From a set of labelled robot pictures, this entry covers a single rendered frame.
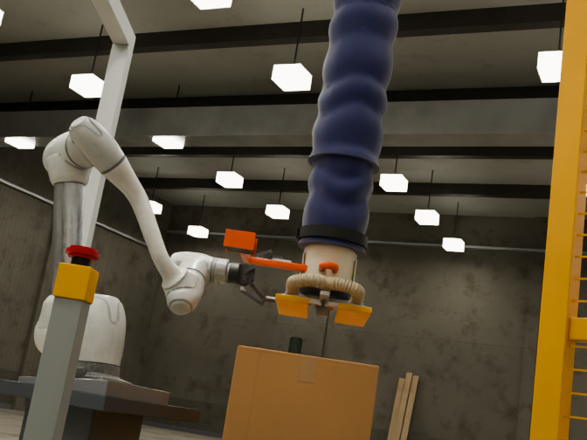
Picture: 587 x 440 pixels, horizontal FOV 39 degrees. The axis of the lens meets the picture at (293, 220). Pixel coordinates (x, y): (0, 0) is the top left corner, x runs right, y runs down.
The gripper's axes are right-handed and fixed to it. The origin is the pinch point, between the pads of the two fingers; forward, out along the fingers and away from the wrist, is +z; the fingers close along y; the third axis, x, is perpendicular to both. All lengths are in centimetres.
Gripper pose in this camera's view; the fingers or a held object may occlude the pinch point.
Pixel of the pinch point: (285, 280)
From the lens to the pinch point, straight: 293.2
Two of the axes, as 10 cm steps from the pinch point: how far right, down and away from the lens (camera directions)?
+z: 9.9, 1.4, -0.5
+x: -0.1, -2.4, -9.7
